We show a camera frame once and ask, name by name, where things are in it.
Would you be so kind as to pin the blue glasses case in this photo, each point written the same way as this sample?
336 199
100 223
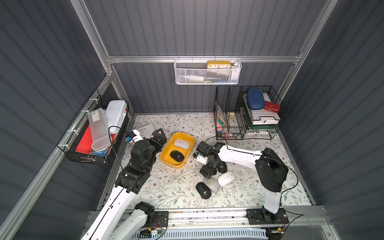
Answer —
255 99

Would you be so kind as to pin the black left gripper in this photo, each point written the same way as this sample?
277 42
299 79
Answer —
156 140

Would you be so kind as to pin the red wallet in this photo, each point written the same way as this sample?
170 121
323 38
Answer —
272 107

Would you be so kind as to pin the white mouse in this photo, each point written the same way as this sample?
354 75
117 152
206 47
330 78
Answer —
226 178

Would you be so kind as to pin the black wire desk organizer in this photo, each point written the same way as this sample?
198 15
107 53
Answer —
230 99

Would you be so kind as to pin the translucent plastic container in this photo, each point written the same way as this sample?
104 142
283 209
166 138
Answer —
99 130

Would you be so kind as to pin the white plastic case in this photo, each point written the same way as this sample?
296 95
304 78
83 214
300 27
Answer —
115 113

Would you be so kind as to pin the checkered notebook stack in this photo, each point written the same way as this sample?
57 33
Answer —
260 117

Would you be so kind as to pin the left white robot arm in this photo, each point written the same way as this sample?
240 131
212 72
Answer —
126 187

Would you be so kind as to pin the yellow plastic storage box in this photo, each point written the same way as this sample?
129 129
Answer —
165 155

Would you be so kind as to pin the white wire wall basket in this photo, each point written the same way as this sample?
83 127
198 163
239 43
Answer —
194 72

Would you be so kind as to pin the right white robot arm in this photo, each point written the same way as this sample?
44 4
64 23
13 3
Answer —
270 168

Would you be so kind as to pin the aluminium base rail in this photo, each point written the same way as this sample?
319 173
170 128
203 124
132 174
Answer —
236 217

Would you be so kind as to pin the yellow digital clock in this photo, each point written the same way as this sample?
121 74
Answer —
219 64

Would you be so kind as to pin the black mouse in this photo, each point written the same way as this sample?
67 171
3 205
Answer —
177 156
203 190

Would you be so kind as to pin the red folder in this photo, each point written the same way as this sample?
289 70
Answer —
86 143

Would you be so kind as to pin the grey ergonomic mouse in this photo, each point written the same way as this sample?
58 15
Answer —
212 184

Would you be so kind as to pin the light grey mouse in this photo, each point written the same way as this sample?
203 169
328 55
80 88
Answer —
182 144

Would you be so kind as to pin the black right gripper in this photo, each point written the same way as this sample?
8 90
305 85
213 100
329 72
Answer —
208 168

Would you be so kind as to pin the black wire side basket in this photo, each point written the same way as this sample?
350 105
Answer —
69 144

